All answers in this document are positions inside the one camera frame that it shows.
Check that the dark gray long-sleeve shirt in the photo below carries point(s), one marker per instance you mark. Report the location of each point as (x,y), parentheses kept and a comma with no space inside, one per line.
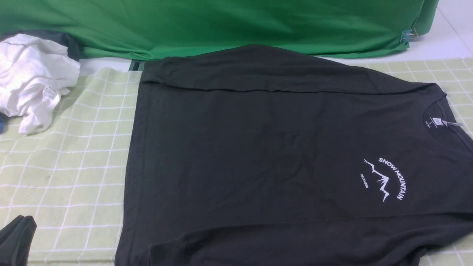
(260,156)

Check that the green backdrop cloth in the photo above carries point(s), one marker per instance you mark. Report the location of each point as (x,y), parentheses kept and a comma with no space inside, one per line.
(154,29)

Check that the crumpled white shirt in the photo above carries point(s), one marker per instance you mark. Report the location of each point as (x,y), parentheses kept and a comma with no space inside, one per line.
(34,75)

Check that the light green checkered tablecloth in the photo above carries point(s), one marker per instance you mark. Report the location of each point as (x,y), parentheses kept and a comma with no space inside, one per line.
(71,178)

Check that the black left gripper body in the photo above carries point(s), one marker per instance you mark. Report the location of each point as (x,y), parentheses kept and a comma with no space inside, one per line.
(15,241)

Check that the dark gray garment behind white shirt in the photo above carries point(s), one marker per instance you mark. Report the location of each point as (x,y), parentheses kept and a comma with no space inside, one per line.
(74,50)

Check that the blue object at left edge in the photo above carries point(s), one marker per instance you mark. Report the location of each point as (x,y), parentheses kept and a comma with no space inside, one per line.
(2,123)

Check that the metal binder clip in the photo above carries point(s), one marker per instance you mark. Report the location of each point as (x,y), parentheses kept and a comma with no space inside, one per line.
(408,35)

